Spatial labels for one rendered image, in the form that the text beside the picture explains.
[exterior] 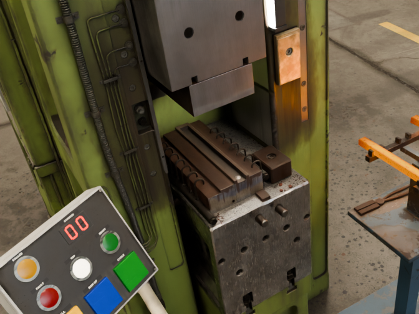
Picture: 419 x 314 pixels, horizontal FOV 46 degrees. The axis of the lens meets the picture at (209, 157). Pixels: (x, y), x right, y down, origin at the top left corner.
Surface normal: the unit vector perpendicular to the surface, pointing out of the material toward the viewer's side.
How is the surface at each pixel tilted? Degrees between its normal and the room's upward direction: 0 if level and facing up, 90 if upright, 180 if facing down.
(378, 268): 0
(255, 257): 90
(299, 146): 90
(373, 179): 0
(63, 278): 60
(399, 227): 0
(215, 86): 90
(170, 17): 90
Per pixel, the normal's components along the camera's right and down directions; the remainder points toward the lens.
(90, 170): 0.49, 0.44
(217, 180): -0.13, -0.81
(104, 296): 0.63, -0.20
